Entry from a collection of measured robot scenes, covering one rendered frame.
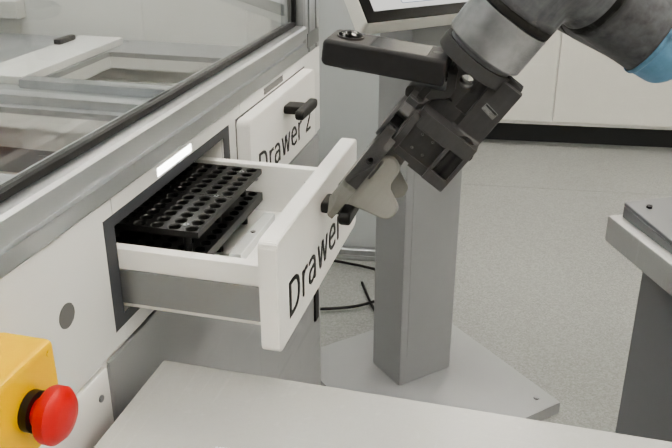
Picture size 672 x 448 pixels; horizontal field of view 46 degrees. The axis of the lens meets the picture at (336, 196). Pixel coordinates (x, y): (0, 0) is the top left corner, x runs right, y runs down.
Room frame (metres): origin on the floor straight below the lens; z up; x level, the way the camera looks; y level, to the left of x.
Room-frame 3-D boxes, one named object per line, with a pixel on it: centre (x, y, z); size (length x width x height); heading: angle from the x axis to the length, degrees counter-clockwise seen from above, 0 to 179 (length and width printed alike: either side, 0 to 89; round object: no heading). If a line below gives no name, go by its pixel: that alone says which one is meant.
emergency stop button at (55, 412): (0.43, 0.20, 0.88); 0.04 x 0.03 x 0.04; 165
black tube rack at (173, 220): (0.78, 0.21, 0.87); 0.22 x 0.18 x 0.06; 75
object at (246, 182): (0.75, 0.12, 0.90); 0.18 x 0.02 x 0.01; 165
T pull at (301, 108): (1.06, 0.05, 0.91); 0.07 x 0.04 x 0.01; 165
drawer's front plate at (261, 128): (1.07, 0.08, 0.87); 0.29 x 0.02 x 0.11; 165
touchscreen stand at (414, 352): (1.65, -0.22, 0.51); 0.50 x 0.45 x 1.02; 31
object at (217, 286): (0.78, 0.22, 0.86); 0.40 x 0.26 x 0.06; 75
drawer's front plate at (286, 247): (0.73, 0.02, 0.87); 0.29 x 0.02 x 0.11; 165
